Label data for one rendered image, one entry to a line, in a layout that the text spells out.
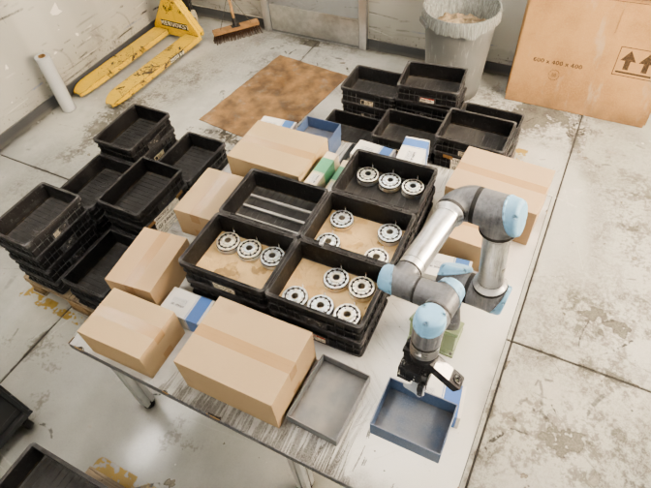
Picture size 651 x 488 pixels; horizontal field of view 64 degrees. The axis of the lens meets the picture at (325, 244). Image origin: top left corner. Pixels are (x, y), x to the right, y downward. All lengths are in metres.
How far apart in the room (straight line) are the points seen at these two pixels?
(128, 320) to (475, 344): 1.34
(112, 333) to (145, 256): 0.37
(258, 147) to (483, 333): 1.36
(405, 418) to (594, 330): 1.79
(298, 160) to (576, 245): 1.84
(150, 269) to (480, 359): 1.36
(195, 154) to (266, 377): 2.01
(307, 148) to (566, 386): 1.75
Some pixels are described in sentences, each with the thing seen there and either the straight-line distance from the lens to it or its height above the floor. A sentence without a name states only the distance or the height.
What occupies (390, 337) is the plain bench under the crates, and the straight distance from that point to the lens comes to 2.12.
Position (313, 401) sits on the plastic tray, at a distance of 2.00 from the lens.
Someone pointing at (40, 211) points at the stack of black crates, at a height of 0.49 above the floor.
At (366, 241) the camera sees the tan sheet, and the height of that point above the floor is 0.83.
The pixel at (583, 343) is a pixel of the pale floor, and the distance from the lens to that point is 3.12.
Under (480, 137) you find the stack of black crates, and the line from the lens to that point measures 3.32.
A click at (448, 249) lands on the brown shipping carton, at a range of 2.29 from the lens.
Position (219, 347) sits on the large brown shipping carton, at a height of 0.90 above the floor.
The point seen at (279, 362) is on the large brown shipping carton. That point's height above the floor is 0.90.
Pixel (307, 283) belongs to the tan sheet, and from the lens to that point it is 2.11.
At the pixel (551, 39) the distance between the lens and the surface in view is 4.39.
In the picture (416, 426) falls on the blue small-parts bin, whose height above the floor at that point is 1.07.
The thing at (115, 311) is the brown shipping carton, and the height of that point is 0.86.
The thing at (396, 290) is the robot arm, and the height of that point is 1.41.
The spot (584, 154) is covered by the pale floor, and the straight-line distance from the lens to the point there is 4.17.
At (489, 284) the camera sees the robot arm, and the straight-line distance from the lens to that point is 1.85.
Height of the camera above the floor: 2.54
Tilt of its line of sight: 50 degrees down
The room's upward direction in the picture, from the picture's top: 6 degrees counter-clockwise
